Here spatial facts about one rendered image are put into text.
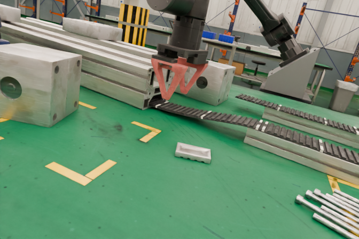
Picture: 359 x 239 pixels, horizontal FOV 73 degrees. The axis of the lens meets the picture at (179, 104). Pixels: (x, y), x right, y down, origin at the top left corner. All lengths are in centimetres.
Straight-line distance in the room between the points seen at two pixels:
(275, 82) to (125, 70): 67
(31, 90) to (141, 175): 19
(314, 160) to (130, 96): 35
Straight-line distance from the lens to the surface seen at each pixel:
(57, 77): 38
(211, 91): 62
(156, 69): 45
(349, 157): 45
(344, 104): 563
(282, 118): 63
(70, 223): 24
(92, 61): 58
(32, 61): 38
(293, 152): 45
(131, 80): 49
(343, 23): 835
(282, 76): 103
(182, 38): 46
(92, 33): 83
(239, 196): 31
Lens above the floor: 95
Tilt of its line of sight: 17 degrees down
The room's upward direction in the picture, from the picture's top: 12 degrees clockwise
